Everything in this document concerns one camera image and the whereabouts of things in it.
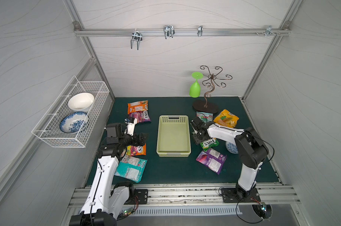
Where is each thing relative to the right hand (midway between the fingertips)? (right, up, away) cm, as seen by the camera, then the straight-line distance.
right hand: (200, 136), depth 96 cm
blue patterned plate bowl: (-65, +12, -31) cm, 73 cm away
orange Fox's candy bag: (-48, +21, +16) cm, 54 cm away
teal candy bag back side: (-44, -16, -14) cm, 49 cm away
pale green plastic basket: (-18, -2, -2) cm, 18 cm away
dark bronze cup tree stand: (+4, +21, +19) cm, 29 cm away
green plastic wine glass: (-4, +33, -1) cm, 33 cm away
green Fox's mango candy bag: (+4, -5, -4) cm, 7 cm away
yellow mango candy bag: (+21, +12, +7) cm, 25 cm away
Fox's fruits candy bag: (-44, -8, -6) cm, 45 cm away
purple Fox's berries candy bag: (-42, +13, +9) cm, 45 cm away
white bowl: (-66, +22, -24) cm, 74 cm away
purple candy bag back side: (+6, -12, -11) cm, 17 cm away
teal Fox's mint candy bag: (+6, +13, +10) cm, 18 cm away
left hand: (-37, +5, -18) cm, 41 cm away
